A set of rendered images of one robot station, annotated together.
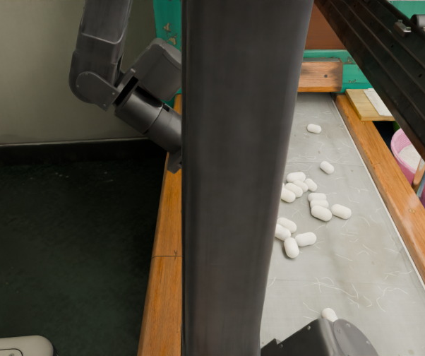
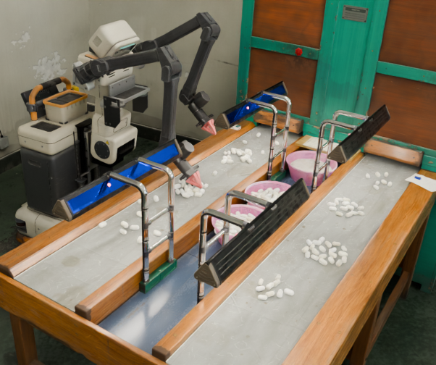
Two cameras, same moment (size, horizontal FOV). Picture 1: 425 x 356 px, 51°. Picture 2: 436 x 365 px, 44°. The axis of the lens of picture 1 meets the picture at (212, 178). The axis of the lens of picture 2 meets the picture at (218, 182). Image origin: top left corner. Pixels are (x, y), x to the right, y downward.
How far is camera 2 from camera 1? 233 cm
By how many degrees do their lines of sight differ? 27
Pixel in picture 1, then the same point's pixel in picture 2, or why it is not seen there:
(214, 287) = (164, 119)
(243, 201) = (167, 106)
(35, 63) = (215, 96)
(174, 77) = (201, 101)
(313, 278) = (222, 168)
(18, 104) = not seen: hidden behind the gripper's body
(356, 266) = (237, 170)
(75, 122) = not seen: hidden behind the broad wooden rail
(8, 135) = (192, 132)
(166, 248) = not seen: hidden behind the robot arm
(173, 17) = (242, 87)
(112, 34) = (190, 87)
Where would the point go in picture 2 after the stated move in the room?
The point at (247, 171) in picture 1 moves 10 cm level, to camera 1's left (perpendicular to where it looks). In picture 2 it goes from (168, 102) to (150, 97)
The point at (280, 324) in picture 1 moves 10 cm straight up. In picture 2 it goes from (203, 171) to (203, 153)
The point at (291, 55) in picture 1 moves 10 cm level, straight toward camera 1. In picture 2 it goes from (171, 90) to (154, 95)
